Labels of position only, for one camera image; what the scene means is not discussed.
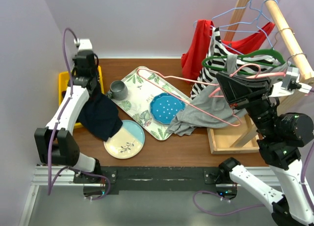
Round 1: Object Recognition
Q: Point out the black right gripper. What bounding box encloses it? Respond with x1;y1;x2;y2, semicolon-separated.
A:
214;70;275;135

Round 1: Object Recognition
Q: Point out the navy maroon-trimmed tank top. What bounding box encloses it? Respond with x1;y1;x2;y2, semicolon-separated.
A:
78;84;123;142

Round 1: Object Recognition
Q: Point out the thick pink plastic hanger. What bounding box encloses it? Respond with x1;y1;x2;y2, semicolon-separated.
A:
209;72;286;98

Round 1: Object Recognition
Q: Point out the thin pink wire hanger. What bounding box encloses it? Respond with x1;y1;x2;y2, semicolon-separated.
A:
136;63;242;127

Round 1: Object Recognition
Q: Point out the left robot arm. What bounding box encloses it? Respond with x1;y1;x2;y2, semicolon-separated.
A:
34;50;102;183

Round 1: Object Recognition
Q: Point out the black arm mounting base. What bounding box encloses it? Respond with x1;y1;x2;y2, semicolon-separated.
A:
73;165;238;196

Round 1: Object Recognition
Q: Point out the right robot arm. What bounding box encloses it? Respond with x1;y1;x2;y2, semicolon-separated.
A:
216;72;314;226

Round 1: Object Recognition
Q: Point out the black white striped tank top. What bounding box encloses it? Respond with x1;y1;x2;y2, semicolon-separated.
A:
190;27;284;99

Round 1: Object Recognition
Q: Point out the grey tank top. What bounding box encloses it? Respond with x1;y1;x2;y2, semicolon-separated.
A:
165;54;288;137

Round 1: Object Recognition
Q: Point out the green plastic hanger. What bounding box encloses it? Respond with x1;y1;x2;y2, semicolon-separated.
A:
202;49;289;68

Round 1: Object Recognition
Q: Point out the red tank top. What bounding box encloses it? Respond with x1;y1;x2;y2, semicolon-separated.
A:
181;19;275;80

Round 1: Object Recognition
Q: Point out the yellow plastic bin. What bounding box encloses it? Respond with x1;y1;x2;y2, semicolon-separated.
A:
58;65;105;129

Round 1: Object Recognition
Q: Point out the grey ceramic mug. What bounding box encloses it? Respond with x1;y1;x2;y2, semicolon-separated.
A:
106;80;128;100

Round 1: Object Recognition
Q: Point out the leaf-patterned rectangular tray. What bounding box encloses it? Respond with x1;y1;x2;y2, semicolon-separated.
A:
114;67;191;141

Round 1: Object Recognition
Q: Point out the blue dotted plate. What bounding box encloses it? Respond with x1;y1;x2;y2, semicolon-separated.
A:
149;93;185;125

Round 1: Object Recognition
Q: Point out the cream and blue plate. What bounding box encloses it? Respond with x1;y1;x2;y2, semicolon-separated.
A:
104;120;145;159

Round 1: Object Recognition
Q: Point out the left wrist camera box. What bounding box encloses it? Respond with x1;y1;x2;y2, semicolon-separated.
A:
74;38;94;57

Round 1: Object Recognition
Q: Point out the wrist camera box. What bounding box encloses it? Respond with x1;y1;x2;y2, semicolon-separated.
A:
74;38;94;57
281;66;312;95

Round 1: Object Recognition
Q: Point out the wooden clothes rack frame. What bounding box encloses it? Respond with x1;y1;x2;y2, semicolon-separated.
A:
207;0;314;154

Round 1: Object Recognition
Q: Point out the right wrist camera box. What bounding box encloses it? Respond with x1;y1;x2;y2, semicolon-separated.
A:
281;66;312;95

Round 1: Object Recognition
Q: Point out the blue wire hanger front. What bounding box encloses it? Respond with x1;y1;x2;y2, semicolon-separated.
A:
189;0;275;57

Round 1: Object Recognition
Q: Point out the blue wire hanger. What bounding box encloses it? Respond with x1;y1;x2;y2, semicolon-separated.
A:
211;0;271;33
189;0;275;57

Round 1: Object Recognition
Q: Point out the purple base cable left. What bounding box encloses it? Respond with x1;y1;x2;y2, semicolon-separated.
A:
55;167;111;201

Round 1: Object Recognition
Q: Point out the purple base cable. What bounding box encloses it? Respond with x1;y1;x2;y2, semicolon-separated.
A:
192;190;265;217
55;167;111;201

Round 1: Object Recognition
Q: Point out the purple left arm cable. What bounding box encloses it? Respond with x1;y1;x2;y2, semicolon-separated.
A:
47;27;79;196

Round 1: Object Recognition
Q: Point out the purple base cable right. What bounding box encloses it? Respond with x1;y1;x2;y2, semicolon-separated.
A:
192;190;265;217

